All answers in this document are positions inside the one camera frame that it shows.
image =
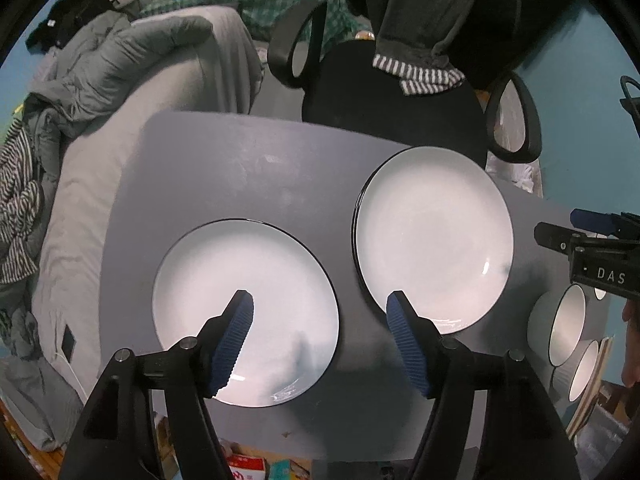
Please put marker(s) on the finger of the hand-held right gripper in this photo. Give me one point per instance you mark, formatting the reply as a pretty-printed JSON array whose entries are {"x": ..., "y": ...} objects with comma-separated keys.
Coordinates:
[
  {"x": 590, "y": 219},
  {"x": 555, "y": 236}
]

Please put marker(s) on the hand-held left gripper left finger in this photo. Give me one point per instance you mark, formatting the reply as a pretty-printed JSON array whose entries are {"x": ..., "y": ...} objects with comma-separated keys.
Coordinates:
[{"x": 235, "y": 340}]

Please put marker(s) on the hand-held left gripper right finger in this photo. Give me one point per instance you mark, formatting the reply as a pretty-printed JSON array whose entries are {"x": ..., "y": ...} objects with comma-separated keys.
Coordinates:
[{"x": 407, "y": 345}]

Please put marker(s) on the white ribbed bowl black rim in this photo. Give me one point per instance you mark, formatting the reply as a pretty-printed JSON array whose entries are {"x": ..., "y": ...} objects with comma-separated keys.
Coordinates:
[
  {"x": 580, "y": 372},
  {"x": 562, "y": 317}
]

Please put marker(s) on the white plate with black rim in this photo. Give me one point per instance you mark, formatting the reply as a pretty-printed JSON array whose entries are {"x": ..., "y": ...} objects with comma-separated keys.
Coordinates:
[
  {"x": 356, "y": 240},
  {"x": 435, "y": 240},
  {"x": 280, "y": 280}
]

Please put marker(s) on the person's right hand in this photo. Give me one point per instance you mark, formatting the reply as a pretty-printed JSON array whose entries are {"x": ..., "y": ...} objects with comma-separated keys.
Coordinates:
[{"x": 634, "y": 350}]

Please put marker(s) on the white plastic bag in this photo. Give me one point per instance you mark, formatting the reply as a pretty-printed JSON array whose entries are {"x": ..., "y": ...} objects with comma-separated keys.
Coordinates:
[{"x": 520, "y": 175}]

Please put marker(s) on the wooden board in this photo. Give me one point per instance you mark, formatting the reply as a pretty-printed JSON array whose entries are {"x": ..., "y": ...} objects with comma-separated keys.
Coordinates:
[{"x": 597, "y": 385}]

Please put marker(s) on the black stand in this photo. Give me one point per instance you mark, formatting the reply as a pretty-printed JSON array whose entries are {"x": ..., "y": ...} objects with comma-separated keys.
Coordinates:
[{"x": 629, "y": 97}]

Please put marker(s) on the red and white packet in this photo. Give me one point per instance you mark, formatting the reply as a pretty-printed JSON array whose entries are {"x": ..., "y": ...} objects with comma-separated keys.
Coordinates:
[{"x": 246, "y": 467}]

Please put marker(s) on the teal packet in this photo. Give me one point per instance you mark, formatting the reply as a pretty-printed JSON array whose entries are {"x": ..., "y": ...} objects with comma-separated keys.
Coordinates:
[{"x": 287, "y": 471}]

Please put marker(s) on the grey crumpled blanket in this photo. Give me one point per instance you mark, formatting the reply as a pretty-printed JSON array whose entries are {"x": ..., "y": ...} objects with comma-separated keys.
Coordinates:
[{"x": 30, "y": 390}]

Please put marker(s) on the black office chair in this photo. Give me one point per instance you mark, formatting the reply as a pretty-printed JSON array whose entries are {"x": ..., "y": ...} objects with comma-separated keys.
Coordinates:
[{"x": 350, "y": 90}]

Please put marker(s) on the striped black and white garment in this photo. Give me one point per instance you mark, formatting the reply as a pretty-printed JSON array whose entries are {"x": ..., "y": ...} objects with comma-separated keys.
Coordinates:
[{"x": 17, "y": 210}]

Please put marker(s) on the dark hoodie on chair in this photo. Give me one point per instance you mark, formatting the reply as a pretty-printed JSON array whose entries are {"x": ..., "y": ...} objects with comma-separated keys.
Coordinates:
[{"x": 415, "y": 10}]

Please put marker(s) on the grey puffy jacket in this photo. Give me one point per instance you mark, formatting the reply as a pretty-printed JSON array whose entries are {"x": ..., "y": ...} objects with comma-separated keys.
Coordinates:
[{"x": 110, "y": 60}]

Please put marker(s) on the green checkered cloth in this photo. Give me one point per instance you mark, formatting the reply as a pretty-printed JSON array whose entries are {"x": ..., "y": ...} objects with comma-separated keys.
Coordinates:
[{"x": 280, "y": 0}]

